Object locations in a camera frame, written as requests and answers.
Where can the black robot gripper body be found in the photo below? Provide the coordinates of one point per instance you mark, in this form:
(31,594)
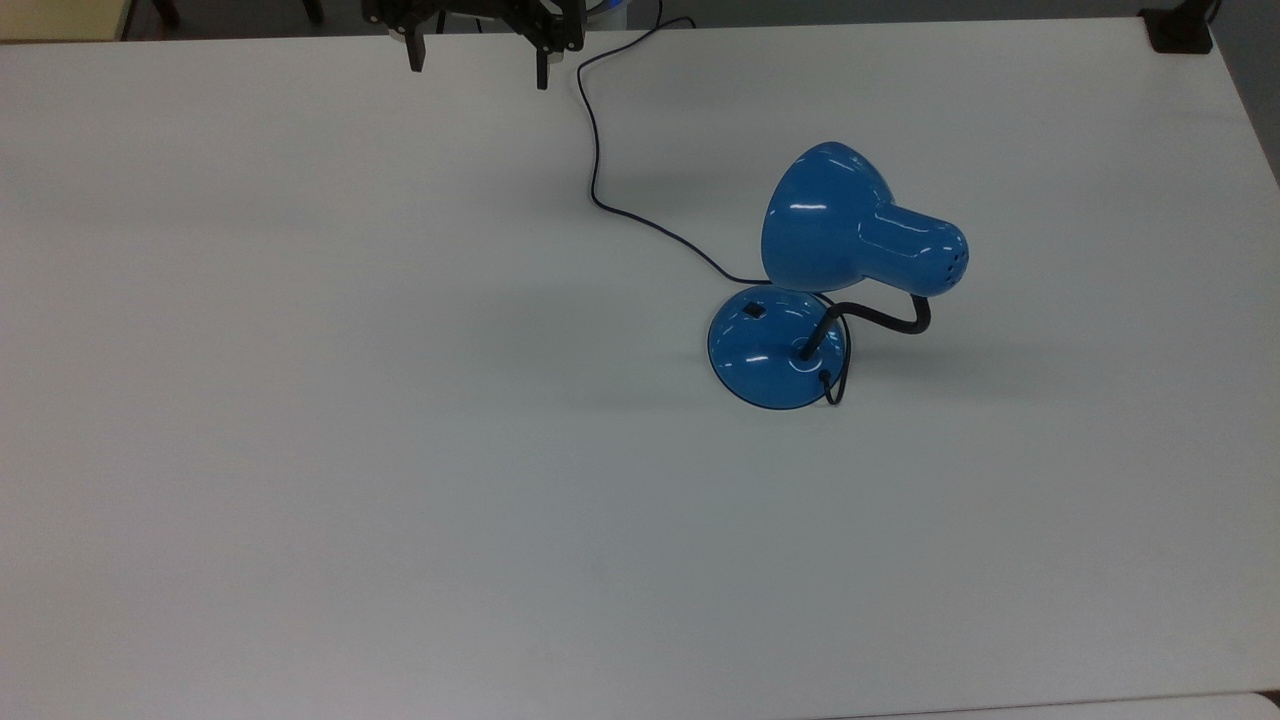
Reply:
(480,8)

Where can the beige wooden furniture top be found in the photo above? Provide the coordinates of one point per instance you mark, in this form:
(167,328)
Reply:
(60,18)

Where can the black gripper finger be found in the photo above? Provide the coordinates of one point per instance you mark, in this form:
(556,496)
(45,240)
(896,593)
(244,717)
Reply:
(415,50)
(542,68)

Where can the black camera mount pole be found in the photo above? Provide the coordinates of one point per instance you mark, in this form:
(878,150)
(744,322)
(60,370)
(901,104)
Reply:
(1178,30)

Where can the blue gooseneck desk lamp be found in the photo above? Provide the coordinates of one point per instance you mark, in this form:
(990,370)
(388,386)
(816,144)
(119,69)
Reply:
(830,220)

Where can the dark furniture leg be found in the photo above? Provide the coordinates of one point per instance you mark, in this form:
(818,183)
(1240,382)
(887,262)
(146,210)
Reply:
(166,10)
(312,9)

